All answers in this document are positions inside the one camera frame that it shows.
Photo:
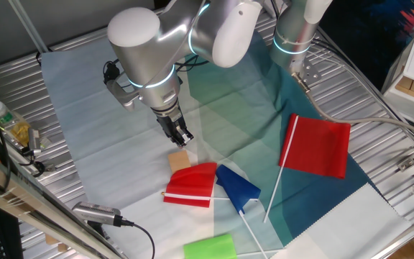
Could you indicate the tiny wooden cube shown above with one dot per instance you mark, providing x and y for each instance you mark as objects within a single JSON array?
[{"x": 62, "y": 247}]

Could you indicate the large red flag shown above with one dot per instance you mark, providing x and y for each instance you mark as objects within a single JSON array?
[{"x": 315, "y": 147}]

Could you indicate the small wooden cube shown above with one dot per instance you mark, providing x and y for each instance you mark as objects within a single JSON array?
[{"x": 51, "y": 239}]

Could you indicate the thin aluminium strut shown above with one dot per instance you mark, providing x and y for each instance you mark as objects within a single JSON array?
[{"x": 28, "y": 27}]

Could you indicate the aluminium frame bar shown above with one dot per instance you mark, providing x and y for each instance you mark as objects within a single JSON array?
[{"x": 31, "y": 201}]

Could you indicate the green flag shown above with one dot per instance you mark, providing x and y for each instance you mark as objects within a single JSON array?
[{"x": 210, "y": 248}]

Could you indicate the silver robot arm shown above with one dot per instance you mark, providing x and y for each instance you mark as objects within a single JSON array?
[{"x": 146, "y": 50}]

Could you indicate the blue flag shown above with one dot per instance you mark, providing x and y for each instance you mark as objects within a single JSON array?
[{"x": 235, "y": 187}]

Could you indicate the small folded red flag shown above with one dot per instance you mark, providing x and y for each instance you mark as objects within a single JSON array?
[{"x": 189, "y": 183}]

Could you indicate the yellow liquid bottle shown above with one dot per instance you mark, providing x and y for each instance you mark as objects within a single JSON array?
[{"x": 11, "y": 124}]

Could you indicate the teal and white tablecloth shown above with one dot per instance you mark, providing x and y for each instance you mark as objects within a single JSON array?
[{"x": 95, "y": 144}]

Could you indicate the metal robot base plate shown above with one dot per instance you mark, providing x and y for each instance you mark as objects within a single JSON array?
[{"x": 309, "y": 72}]

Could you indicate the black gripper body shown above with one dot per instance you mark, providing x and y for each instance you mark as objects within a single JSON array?
[{"x": 171, "y": 123}]

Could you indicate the silver camera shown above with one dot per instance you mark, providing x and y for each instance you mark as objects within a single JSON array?
[{"x": 95, "y": 213}]

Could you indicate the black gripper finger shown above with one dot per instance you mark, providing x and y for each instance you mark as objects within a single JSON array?
[
  {"x": 186, "y": 136},
  {"x": 178, "y": 140}
]

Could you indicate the grey metal clamp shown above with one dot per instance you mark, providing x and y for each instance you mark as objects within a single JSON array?
[{"x": 34, "y": 140}]

